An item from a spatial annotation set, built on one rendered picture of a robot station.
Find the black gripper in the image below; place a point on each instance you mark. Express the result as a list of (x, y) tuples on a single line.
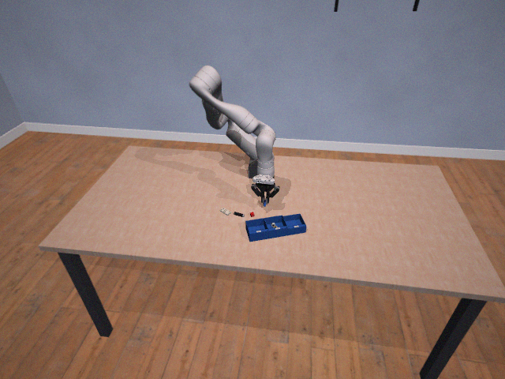
[(265, 188)]

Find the blue bin rack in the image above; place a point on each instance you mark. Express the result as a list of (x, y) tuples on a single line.
[(285, 225)]

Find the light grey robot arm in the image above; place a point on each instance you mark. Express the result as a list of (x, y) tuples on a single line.
[(204, 83)]

